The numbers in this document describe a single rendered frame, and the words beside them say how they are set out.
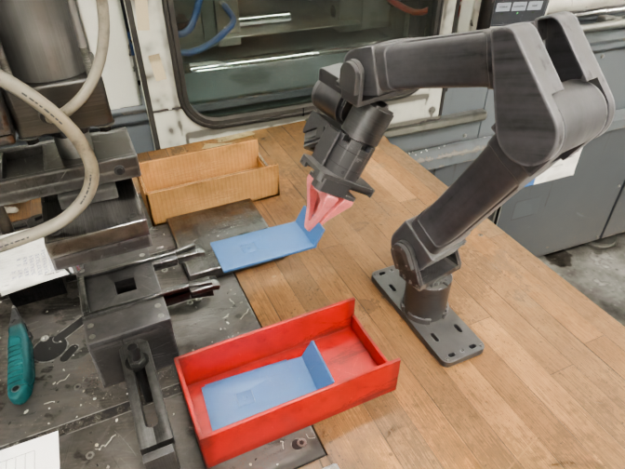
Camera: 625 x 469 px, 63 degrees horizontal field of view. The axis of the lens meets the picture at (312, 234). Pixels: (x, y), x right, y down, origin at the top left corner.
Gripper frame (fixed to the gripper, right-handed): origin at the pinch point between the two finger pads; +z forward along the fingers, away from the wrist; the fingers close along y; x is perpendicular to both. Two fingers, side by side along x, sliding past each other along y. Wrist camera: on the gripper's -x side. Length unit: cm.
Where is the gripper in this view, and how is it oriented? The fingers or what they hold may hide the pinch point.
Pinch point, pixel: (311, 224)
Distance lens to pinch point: 76.1
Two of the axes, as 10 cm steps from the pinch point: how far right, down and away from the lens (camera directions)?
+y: -7.8, -1.9, -5.9
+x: 4.2, 5.3, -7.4
